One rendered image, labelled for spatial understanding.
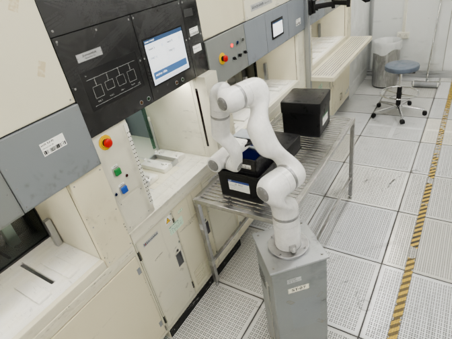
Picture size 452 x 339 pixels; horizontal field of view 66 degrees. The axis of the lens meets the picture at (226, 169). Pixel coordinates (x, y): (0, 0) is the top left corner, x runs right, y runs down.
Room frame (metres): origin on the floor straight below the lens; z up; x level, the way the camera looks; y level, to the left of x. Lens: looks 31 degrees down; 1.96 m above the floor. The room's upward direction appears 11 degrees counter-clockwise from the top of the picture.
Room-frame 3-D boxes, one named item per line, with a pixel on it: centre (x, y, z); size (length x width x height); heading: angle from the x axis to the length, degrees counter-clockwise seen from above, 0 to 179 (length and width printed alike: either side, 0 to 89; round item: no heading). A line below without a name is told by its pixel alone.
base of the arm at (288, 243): (1.20, -0.22, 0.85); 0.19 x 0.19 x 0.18
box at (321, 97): (2.37, -0.66, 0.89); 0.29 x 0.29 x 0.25; 56
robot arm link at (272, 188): (1.19, -0.20, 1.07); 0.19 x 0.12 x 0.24; 125
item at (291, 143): (2.06, -0.33, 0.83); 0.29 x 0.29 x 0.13; 51
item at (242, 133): (1.73, -0.14, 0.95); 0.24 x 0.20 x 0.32; 51
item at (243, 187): (1.73, -0.14, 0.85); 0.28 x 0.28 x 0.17; 51
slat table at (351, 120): (2.05, -0.40, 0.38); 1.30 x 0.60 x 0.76; 143
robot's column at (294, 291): (1.20, -0.22, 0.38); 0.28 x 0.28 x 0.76; 8
